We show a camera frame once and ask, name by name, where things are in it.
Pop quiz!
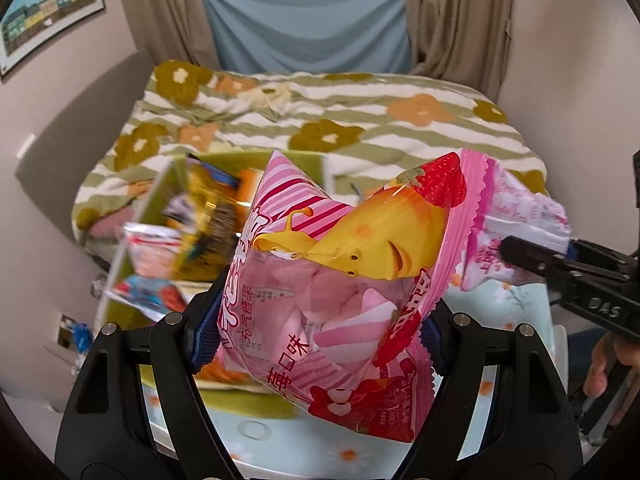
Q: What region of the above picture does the grey bed headboard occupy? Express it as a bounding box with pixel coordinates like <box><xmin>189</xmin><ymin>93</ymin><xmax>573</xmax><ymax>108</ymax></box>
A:
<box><xmin>15</xmin><ymin>50</ymin><xmax>153</xmax><ymax>271</ymax></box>

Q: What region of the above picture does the yellow black snack packet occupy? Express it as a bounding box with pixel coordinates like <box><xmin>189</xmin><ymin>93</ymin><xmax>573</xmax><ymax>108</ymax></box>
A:
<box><xmin>185</xmin><ymin>157</ymin><xmax>241</xmax><ymax>281</ymax></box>

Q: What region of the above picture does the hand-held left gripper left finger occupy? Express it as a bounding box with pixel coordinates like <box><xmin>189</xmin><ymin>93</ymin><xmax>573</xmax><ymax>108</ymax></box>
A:
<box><xmin>55</xmin><ymin>270</ymin><xmax>238</xmax><ymax>480</ymax></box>

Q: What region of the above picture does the pink striped marshmallow bag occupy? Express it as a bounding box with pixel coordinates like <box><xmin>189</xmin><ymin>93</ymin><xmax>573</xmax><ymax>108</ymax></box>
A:
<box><xmin>215</xmin><ymin>149</ymin><xmax>486</xmax><ymax>443</ymax></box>

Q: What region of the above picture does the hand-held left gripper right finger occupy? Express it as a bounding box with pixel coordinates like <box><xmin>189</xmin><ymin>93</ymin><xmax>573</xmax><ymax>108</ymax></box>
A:
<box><xmin>400</xmin><ymin>305</ymin><xmax>583</xmax><ymax>480</ymax></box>

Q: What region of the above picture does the red white shrimp chip bag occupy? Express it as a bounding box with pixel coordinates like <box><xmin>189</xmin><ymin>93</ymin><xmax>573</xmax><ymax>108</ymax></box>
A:
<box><xmin>122</xmin><ymin>222</ymin><xmax>186</xmax><ymax>281</ymax></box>

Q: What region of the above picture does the wall poster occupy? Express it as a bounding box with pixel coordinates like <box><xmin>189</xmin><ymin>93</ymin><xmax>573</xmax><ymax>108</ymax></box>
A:
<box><xmin>0</xmin><ymin>0</ymin><xmax>106</xmax><ymax>78</ymax></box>

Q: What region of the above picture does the beige curtain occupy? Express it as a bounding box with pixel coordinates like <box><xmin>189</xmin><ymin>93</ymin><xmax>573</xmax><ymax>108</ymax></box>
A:
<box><xmin>112</xmin><ymin>0</ymin><xmax>221</xmax><ymax>68</ymax></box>
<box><xmin>402</xmin><ymin>0</ymin><xmax>516</xmax><ymax>101</ymax></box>

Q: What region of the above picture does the light blue hanging cloth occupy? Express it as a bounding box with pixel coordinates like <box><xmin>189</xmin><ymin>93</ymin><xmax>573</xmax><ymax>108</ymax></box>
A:
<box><xmin>197</xmin><ymin>0</ymin><xmax>413</xmax><ymax>76</ymax></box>

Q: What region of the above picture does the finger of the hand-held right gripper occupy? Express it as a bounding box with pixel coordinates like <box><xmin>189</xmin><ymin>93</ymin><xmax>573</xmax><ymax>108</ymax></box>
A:
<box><xmin>562</xmin><ymin>239</ymin><xmax>640</xmax><ymax>281</ymax></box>
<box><xmin>500</xmin><ymin>235</ymin><xmax>640</xmax><ymax>306</ymax></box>

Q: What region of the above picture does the yellow-green storage box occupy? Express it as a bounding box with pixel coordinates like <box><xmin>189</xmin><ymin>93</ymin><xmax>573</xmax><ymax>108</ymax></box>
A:
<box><xmin>95</xmin><ymin>150</ymin><xmax>331</xmax><ymax>411</ymax></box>

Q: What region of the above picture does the small blue red packet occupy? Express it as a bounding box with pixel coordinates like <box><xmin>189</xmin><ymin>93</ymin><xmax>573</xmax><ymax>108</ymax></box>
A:
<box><xmin>112</xmin><ymin>275</ymin><xmax>188</xmax><ymax>321</ymax></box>

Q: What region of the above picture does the wall socket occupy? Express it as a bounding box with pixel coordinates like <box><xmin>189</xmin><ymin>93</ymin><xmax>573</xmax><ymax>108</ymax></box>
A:
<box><xmin>57</xmin><ymin>312</ymin><xmax>93</xmax><ymax>353</ymax></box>

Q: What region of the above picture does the light blue daisy tablecloth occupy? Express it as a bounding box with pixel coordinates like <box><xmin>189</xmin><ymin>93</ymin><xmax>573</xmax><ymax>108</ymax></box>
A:
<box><xmin>140</xmin><ymin>280</ymin><xmax>556</xmax><ymax>480</ymax></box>

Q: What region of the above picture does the green striped floral blanket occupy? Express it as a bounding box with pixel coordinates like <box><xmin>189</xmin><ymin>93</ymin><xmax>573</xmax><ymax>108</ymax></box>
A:
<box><xmin>70</xmin><ymin>60</ymin><xmax>548</xmax><ymax>241</ymax></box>

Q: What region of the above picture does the person's right hand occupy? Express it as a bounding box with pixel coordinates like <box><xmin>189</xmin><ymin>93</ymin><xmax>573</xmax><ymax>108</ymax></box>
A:
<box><xmin>582</xmin><ymin>332</ymin><xmax>640</xmax><ymax>428</ymax></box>

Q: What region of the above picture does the pale pink snack packet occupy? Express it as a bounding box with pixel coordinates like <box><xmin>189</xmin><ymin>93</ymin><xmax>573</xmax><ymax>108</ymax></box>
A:
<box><xmin>460</xmin><ymin>157</ymin><xmax>572</xmax><ymax>292</ymax></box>

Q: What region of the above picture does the pink cloth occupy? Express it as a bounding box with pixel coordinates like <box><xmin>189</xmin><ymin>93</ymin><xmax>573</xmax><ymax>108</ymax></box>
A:
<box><xmin>90</xmin><ymin>217</ymin><xmax>126</xmax><ymax>239</ymax></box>

